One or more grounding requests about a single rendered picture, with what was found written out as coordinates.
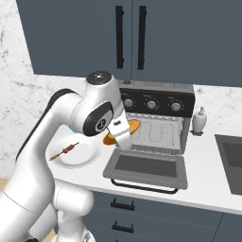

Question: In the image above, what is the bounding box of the white soap dispenser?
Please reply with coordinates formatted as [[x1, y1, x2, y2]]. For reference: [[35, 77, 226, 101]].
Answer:
[[191, 106, 208, 135]]

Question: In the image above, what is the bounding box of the black drawer handle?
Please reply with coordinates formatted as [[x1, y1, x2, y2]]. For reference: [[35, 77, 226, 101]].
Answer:
[[112, 219, 135, 234], [110, 199, 136, 212]]

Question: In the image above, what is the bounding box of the black cupboard door handle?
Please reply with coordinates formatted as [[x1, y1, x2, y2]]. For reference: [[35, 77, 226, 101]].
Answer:
[[137, 5, 147, 71], [114, 5, 125, 70]]

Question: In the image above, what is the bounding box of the wire toaster oven rack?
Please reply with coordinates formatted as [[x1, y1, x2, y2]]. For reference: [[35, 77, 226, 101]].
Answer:
[[130, 117, 182, 150]]

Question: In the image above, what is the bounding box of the grey black toaster oven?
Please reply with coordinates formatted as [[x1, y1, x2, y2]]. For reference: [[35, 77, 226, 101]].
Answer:
[[116, 79, 197, 156]]

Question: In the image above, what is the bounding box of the grey toaster oven door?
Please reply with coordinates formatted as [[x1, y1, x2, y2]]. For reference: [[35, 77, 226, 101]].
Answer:
[[102, 147, 189, 191]]

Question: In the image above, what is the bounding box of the kebab skewer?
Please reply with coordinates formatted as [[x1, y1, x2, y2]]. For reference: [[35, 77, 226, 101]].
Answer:
[[48, 142, 80, 162]]

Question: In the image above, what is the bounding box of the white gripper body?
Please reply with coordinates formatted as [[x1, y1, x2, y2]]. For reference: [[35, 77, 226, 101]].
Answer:
[[106, 121, 133, 151]]

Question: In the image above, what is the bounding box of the white round plate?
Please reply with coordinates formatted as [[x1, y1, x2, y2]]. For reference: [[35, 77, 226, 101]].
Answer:
[[49, 133, 104, 168]]

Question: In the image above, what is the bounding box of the golden baguette bread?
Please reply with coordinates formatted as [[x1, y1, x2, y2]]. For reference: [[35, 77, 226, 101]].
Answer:
[[103, 118, 142, 147]]

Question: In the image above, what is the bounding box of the dark grey sink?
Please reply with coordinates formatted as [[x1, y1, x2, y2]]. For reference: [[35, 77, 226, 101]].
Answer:
[[214, 133, 242, 197]]

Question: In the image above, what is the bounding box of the dark blue base cupboard door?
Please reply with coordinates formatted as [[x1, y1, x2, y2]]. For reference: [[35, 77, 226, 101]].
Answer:
[[219, 212, 242, 242]]

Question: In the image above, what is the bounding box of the silver toaster oven knob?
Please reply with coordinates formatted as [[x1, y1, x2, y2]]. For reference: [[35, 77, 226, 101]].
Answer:
[[170, 101, 182, 112], [146, 99, 158, 111], [123, 97, 134, 109]]

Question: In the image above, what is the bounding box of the dark blue drawer front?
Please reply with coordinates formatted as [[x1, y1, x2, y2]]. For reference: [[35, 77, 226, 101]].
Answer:
[[82, 215, 223, 242], [90, 190, 225, 231]]

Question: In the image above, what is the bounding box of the black toaster oven door handle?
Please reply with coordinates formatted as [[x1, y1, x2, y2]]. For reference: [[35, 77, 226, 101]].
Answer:
[[110, 178, 180, 195]]

